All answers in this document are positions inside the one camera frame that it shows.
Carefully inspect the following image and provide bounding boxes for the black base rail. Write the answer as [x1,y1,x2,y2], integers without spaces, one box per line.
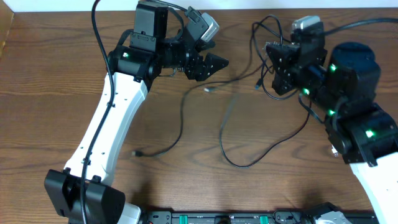
[138,210,315,224]

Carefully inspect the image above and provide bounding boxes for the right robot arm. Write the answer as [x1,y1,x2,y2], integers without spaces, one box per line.
[265,42,397,223]

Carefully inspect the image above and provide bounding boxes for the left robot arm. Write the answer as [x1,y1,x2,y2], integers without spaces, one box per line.
[44,1,229,223]

